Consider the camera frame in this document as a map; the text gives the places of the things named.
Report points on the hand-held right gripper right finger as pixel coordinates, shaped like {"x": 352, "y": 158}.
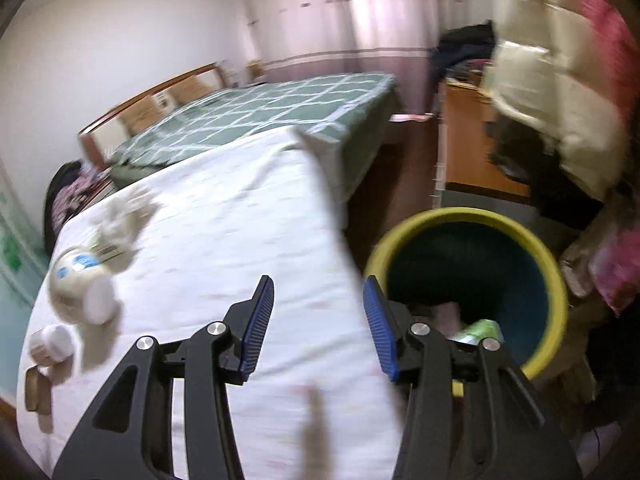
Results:
{"x": 380, "y": 330}

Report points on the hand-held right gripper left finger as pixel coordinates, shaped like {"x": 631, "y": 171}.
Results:
{"x": 257, "y": 330}

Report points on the pink carton box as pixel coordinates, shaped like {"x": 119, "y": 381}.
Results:
{"x": 447, "y": 317}

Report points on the yellow rimmed trash bin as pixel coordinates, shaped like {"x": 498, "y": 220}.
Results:
{"x": 450, "y": 260}

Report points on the white spotted tablecloth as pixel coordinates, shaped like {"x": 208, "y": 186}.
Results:
{"x": 225, "y": 240}

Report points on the crumpled white tissue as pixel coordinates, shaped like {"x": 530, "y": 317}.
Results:
{"x": 122, "y": 220}

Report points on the white instant noodle bowl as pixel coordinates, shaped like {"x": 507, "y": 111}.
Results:
{"x": 75, "y": 280}

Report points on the white labelled plastic bottle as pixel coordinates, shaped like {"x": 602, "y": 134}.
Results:
{"x": 50, "y": 345}

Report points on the wooden desk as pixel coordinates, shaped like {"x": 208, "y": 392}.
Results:
{"x": 465, "y": 140}

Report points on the green checked quilt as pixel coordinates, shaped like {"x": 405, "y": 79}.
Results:
{"x": 250, "y": 110}

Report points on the black hanging garment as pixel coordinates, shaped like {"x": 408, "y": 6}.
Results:
{"x": 550, "y": 185}

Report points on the brown plastic tray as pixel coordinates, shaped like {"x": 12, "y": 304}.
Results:
{"x": 36, "y": 390}

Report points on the pink floral bag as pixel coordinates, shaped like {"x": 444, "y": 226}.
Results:
{"x": 620, "y": 275}

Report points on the wooden bed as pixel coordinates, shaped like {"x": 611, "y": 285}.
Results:
{"x": 100, "y": 132}

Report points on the wooden tissue box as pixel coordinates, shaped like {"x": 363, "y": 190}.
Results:
{"x": 256, "y": 70}

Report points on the cream down jacket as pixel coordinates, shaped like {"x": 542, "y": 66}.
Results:
{"x": 550, "y": 85}

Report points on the dark clothes heap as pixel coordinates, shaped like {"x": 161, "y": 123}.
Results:
{"x": 465, "y": 42}

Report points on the pink curtain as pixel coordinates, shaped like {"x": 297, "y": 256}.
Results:
{"x": 300, "y": 15}
{"x": 400, "y": 25}

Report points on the pink jacket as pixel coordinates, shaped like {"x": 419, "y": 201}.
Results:
{"x": 610, "y": 25}

